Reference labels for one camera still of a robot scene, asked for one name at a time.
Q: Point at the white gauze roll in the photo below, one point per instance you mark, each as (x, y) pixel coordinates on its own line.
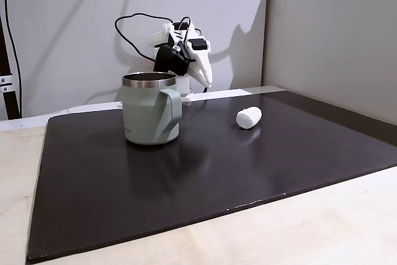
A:
(248, 118)

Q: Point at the sage green steel cup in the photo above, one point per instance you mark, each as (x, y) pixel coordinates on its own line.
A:
(148, 113)

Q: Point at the black table mat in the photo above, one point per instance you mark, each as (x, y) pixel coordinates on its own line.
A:
(198, 168)

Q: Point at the black stand pole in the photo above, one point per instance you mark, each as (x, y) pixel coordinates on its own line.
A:
(7, 69)

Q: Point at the black camera box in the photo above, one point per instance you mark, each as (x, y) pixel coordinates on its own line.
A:
(169, 60)

